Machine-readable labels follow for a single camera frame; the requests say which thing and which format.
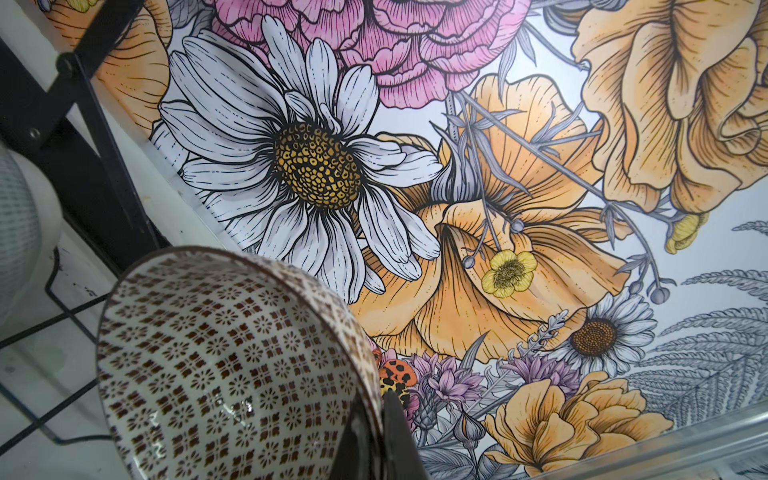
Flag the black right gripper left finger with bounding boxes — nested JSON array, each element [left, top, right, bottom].
[[328, 395, 379, 480]]

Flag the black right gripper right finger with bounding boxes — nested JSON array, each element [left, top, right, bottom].
[[383, 392, 428, 480]]

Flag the brown patterned ceramic bowl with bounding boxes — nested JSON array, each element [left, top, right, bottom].
[[96, 247, 382, 479]]

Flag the mint green ceramic bowl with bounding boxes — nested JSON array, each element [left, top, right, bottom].
[[1, 144, 64, 322]]

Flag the black wire dish rack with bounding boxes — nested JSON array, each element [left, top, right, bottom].
[[0, 0, 172, 457]]

